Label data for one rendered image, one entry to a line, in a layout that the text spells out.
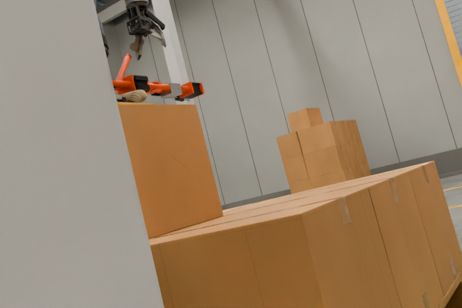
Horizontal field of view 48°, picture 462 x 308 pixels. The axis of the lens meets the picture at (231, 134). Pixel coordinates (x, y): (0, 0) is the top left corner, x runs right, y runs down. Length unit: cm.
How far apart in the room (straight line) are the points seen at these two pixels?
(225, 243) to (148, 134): 61
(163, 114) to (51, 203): 150
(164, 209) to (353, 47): 982
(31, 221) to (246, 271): 92
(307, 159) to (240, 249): 755
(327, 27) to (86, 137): 1130
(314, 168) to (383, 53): 340
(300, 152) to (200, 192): 696
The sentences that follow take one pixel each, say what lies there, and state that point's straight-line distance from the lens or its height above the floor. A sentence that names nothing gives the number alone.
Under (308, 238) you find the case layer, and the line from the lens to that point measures 100.
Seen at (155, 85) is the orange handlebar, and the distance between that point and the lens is 198.
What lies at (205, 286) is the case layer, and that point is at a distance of 115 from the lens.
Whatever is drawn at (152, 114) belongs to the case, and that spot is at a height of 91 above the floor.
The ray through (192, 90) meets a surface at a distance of 214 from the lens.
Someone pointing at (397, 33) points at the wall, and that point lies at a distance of 1095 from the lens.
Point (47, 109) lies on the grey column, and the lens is 20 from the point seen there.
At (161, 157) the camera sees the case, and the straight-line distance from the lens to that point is 162.
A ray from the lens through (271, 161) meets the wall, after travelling 1201.
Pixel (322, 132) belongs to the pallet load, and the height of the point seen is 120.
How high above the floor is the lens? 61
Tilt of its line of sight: 6 degrees up
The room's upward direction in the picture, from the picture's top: 14 degrees counter-clockwise
